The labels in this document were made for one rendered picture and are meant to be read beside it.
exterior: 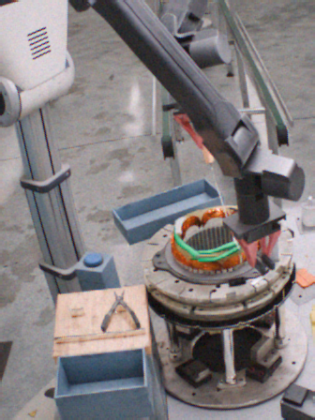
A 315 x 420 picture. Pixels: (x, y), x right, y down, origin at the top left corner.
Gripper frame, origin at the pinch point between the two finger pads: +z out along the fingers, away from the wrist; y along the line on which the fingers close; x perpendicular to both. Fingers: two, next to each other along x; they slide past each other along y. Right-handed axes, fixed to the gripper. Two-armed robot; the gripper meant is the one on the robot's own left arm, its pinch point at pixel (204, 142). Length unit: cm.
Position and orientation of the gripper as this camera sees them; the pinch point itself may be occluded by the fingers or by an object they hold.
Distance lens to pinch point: 123.7
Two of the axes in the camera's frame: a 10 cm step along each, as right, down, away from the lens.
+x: -5.0, -0.3, 8.7
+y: 8.3, -3.2, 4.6
